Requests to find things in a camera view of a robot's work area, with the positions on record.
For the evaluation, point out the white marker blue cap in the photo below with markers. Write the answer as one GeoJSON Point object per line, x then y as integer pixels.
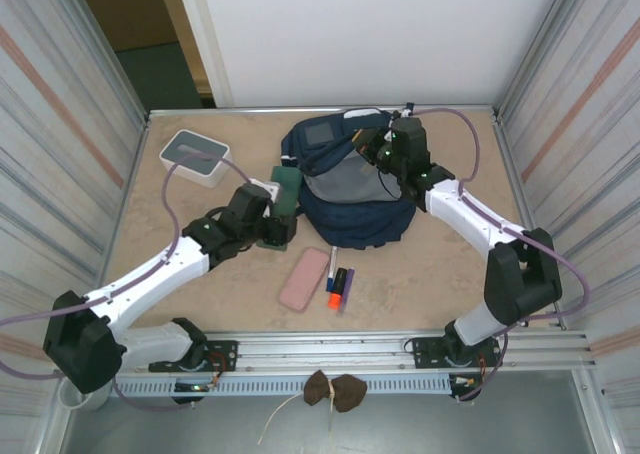
{"type": "Point", "coordinates": [333, 264]}

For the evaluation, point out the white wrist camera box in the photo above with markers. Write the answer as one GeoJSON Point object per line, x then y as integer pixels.
{"type": "Point", "coordinates": [407, 109]}
{"type": "Point", "coordinates": [272, 189]}

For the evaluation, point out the green notebook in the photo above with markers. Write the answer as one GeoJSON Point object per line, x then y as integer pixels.
{"type": "Point", "coordinates": [287, 189]}

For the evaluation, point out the navy blue student backpack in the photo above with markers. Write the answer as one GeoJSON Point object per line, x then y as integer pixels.
{"type": "Point", "coordinates": [350, 224]}

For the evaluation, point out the aluminium mounting rail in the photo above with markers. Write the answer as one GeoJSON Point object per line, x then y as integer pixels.
{"type": "Point", "coordinates": [325, 354]}

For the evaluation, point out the aluminium table edge bar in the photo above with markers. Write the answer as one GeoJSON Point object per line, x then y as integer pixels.
{"type": "Point", "coordinates": [200, 112]}

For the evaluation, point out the white grey tissue box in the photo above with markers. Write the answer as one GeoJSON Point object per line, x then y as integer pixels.
{"type": "Point", "coordinates": [195, 156]}

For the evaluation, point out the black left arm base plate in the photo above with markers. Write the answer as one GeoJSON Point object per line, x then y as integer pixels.
{"type": "Point", "coordinates": [225, 356]}

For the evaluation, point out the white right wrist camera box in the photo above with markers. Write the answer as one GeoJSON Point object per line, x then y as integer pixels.
{"type": "Point", "coordinates": [407, 109]}

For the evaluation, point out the corrugated plastic side panel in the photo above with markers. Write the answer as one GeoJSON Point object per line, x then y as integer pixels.
{"type": "Point", "coordinates": [590, 124]}
{"type": "Point", "coordinates": [50, 174]}

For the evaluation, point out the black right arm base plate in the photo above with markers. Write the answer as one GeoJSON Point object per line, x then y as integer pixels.
{"type": "Point", "coordinates": [427, 356]}

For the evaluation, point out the brown wooden door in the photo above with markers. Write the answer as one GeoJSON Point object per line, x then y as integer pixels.
{"type": "Point", "coordinates": [125, 9]}

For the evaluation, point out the purple pen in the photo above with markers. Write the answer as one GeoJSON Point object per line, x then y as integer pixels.
{"type": "Point", "coordinates": [350, 284]}

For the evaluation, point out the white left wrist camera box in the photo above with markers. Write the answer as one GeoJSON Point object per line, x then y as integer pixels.
{"type": "Point", "coordinates": [272, 189]}

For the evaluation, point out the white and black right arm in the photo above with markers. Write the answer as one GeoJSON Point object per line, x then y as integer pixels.
{"type": "Point", "coordinates": [470, 209]}

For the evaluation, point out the white door frame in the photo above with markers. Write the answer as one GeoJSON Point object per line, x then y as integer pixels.
{"type": "Point", "coordinates": [200, 34]}

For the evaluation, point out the small controller board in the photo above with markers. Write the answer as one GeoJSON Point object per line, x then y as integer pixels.
{"type": "Point", "coordinates": [465, 381]}
{"type": "Point", "coordinates": [192, 387]}

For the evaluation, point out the pink pencil case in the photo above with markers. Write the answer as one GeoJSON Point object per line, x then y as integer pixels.
{"type": "Point", "coordinates": [302, 279]}

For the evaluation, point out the black orange highlighter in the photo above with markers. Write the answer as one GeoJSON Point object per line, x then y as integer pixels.
{"type": "Point", "coordinates": [337, 289]}

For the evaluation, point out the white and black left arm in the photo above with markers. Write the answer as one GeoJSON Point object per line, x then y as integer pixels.
{"type": "Point", "coordinates": [150, 274]}

